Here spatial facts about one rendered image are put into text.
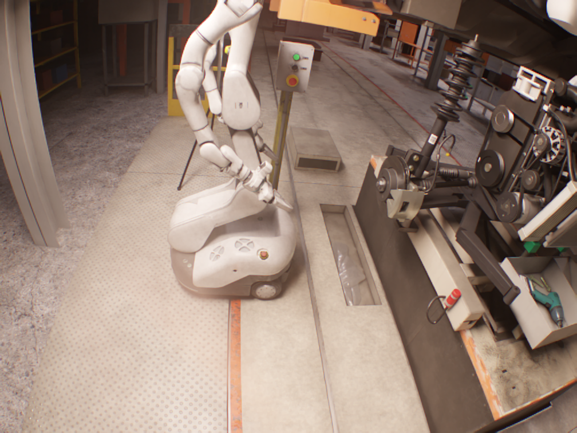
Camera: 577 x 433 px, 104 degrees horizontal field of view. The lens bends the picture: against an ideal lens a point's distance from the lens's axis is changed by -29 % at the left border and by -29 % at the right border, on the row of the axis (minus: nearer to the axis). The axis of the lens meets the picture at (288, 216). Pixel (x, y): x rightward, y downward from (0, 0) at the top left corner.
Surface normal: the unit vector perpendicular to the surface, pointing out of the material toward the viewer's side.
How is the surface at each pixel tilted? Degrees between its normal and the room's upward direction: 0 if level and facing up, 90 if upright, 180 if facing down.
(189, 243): 90
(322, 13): 90
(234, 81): 89
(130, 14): 90
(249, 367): 0
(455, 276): 0
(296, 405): 0
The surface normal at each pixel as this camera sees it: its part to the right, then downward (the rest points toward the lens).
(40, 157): 0.09, 0.63
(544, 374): 0.15, -0.77
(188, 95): 0.07, 0.80
